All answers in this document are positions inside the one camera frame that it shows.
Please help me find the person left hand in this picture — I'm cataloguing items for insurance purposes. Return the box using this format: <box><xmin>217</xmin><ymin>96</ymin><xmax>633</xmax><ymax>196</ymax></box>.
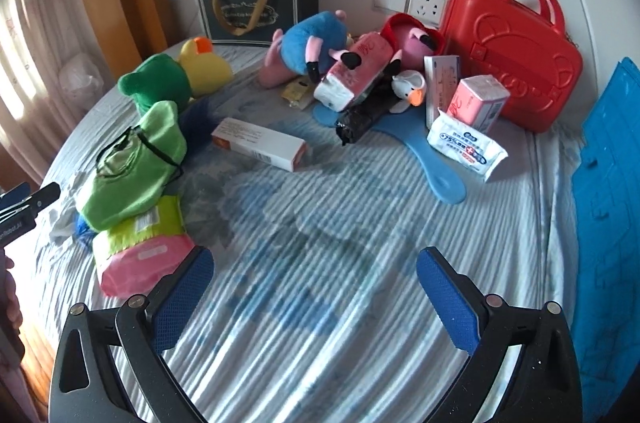
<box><xmin>1</xmin><ymin>254</ymin><xmax>23</xmax><ymax>334</ymax></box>

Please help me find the pink wet wipes pack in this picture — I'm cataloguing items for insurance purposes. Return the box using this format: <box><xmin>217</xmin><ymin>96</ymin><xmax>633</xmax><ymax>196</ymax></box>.
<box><xmin>96</xmin><ymin>235</ymin><xmax>194</xmax><ymax>299</ymax></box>

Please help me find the green yellow wipes pack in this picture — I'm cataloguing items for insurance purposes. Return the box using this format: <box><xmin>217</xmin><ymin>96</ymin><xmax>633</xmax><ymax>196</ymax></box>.
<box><xmin>92</xmin><ymin>195</ymin><xmax>186</xmax><ymax>259</ymax></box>

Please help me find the blue striped bed sheet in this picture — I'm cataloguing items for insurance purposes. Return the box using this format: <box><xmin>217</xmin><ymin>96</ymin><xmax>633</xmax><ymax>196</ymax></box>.
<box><xmin>29</xmin><ymin>39</ymin><xmax>591</xmax><ymax>423</ymax></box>

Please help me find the blue folding storage crate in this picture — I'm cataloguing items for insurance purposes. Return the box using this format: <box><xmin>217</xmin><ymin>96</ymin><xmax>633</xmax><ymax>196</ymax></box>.
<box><xmin>572</xmin><ymin>58</ymin><xmax>639</xmax><ymax>422</ymax></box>

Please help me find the green frog plush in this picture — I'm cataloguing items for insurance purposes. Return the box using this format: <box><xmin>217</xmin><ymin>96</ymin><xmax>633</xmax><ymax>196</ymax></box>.
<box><xmin>117</xmin><ymin>53</ymin><xmax>192</xmax><ymax>115</ymax></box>

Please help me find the white blue wipes pack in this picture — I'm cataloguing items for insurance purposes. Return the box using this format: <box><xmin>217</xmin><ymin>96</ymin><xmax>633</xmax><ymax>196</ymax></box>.
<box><xmin>426</xmin><ymin>111</ymin><xmax>509</xmax><ymax>182</ymax></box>

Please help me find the blue plastic fan paddle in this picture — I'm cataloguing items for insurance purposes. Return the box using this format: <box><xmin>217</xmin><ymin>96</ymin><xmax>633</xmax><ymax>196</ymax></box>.
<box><xmin>313</xmin><ymin>99</ymin><xmax>468</xmax><ymax>206</ymax></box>

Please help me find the long white orange box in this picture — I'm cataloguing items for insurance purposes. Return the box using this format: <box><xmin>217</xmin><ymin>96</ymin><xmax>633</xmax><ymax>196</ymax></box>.
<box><xmin>212</xmin><ymin>117</ymin><xmax>308</xmax><ymax>172</ymax></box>

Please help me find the yellow duck plush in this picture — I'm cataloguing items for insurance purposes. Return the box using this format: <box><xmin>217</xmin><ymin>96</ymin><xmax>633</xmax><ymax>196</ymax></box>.
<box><xmin>178</xmin><ymin>37</ymin><xmax>233</xmax><ymax>98</ymax></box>

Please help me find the pink tissue pack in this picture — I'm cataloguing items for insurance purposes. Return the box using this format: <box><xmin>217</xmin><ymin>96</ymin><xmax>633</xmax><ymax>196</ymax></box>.
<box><xmin>447</xmin><ymin>75</ymin><xmax>510</xmax><ymax>134</ymax></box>

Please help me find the black bag roll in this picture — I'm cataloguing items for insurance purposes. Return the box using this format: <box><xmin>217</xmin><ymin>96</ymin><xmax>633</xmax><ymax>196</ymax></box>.
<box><xmin>335</xmin><ymin>76</ymin><xmax>400</xmax><ymax>146</ymax></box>

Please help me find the white duck plush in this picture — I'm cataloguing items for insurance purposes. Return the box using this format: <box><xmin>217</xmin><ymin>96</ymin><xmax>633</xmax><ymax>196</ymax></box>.
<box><xmin>390</xmin><ymin>70</ymin><xmax>426</xmax><ymax>114</ymax></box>

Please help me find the white tall box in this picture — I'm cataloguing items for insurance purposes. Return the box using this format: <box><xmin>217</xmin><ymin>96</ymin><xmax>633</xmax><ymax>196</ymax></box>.
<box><xmin>424</xmin><ymin>56</ymin><xmax>460</xmax><ymax>128</ymax></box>

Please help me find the small yellow packet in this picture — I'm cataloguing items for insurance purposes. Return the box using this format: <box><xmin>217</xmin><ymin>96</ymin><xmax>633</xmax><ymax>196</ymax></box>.
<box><xmin>281</xmin><ymin>76</ymin><xmax>316</xmax><ymax>110</ymax></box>

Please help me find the pink strawberry milk plush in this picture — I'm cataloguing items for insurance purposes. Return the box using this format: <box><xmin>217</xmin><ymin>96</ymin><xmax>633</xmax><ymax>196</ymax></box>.
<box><xmin>314</xmin><ymin>32</ymin><xmax>395</xmax><ymax>112</ymax></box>

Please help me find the red hat pink plush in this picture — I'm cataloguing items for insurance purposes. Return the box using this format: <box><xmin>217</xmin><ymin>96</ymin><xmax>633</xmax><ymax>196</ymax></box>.
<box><xmin>380</xmin><ymin>13</ymin><xmax>445</xmax><ymax>76</ymax></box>

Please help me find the red plastic toy suitcase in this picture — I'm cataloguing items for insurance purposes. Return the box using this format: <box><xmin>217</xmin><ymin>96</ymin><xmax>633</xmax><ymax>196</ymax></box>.
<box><xmin>439</xmin><ymin>0</ymin><xmax>582</xmax><ymax>134</ymax></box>

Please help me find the black gift bag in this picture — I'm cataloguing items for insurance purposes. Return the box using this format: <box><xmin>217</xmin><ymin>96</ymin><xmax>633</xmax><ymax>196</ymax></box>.
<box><xmin>198</xmin><ymin>0</ymin><xmax>319</xmax><ymax>47</ymax></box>

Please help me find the blue elephant plush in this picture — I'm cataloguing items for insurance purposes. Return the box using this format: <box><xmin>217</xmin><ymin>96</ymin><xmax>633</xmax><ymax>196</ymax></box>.
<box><xmin>257</xmin><ymin>10</ymin><xmax>349</xmax><ymax>88</ymax></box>

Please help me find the white wall socket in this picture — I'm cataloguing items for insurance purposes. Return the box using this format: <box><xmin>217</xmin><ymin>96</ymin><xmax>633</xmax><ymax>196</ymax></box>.
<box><xmin>407</xmin><ymin>0</ymin><xmax>447</xmax><ymax>27</ymax></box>

